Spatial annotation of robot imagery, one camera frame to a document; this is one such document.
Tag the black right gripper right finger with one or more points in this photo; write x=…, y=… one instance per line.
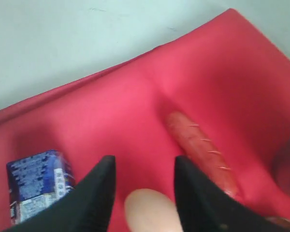
x=203, y=207

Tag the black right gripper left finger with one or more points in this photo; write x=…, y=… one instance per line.
x=87, y=208

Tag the brown egg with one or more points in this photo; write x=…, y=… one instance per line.
x=147, y=210

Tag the blue milk carton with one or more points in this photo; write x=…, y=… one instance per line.
x=36, y=182

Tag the red sausage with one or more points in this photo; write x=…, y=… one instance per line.
x=202, y=151

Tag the dark wooden spoon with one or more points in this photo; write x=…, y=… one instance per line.
x=280, y=221

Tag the red tablecloth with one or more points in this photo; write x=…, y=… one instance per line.
x=225, y=75

